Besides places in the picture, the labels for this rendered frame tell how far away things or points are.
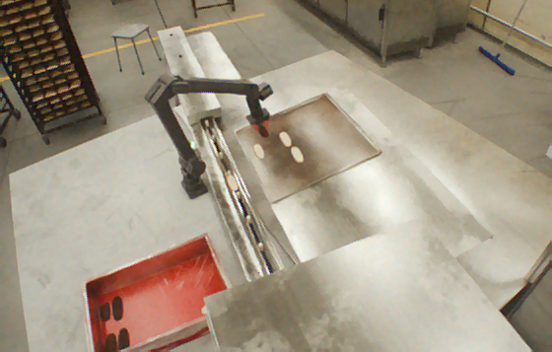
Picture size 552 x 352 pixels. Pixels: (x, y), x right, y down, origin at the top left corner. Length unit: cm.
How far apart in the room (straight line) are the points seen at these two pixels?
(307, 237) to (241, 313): 65
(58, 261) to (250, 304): 106
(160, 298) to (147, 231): 33
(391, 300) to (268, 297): 24
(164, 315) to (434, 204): 101
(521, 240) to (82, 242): 173
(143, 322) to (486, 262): 121
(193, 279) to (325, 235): 49
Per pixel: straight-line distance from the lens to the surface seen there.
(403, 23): 417
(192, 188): 167
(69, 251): 171
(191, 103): 209
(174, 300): 140
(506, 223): 169
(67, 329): 151
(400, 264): 85
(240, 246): 142
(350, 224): 139
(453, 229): 139
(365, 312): 78
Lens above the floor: 200
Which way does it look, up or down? 43 degrees down
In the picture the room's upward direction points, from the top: 5 degrees counter-clockwise
